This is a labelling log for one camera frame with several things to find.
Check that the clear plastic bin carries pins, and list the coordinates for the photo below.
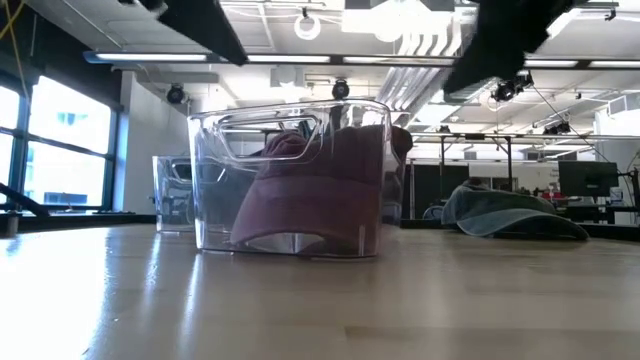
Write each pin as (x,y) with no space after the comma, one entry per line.
(165,210)
(210,235)

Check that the green baseball cap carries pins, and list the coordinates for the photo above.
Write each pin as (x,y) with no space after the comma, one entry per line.
(500,215)

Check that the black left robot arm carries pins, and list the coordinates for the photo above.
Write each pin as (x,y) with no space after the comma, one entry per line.
(210,30)

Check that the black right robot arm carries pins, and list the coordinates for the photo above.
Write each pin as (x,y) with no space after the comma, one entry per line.
(500,35)

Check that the black ceiling spotlight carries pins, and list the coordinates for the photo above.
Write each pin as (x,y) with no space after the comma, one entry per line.
(176,94)
(507,90)
(340,89)
(557,128)

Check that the dark background cabinet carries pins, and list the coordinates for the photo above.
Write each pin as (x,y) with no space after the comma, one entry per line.
(440,185)

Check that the ceiling light strip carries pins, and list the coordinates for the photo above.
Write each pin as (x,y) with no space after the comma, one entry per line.
(285,58)

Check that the black background monitor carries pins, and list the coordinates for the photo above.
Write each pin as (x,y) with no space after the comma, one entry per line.
(587,179)

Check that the white ceiling duct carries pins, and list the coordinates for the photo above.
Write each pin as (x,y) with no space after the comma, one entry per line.
(395,20)

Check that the black metal rack frame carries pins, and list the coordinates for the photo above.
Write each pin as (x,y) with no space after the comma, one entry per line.
(509,160)

